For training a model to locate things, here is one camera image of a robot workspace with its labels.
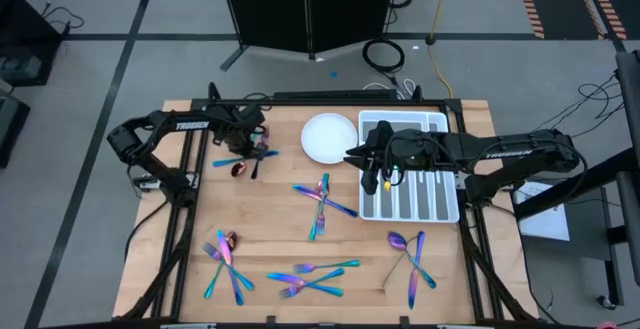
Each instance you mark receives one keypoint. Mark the black folding room divider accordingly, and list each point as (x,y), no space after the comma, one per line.
(270,9)

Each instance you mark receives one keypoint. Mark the white cutlery tray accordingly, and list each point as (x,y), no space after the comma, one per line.
(415,199)

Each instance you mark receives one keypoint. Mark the black metal stand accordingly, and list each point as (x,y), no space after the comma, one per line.
(627,119)

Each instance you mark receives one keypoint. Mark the black cabinet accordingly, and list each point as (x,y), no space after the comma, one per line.
(20,29)

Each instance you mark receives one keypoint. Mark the black power strip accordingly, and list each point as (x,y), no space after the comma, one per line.
(335,94)

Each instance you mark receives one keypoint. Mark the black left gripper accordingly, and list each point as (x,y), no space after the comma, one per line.
(240,121)

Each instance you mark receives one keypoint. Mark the iridescent rainbow knife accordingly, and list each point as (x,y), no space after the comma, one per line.
(414,279)
(280,277)
(225,249)
(345,210)
(225,162)

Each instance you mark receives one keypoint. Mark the white paper sheet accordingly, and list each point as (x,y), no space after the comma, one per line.
(545,219)

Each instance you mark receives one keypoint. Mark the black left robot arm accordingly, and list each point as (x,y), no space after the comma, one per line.
(150,126)

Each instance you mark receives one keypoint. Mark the white table-level camera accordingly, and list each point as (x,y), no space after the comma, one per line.
(326,326)

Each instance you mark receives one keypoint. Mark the iridescent rainbow fork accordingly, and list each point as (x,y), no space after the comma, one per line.
(354,263)
(336,273)
(246,283)
(326,177)
(260,150)

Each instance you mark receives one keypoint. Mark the black box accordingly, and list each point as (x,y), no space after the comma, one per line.
(12,129)

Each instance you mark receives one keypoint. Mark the grey control box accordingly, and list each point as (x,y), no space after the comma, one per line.
(147,183)

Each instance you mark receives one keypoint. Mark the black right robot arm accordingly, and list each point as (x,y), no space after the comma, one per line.
(510,151)

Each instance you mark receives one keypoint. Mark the white round plate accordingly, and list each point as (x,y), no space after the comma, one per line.
(325,134)

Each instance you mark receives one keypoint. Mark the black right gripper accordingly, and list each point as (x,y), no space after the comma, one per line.
(410,149)

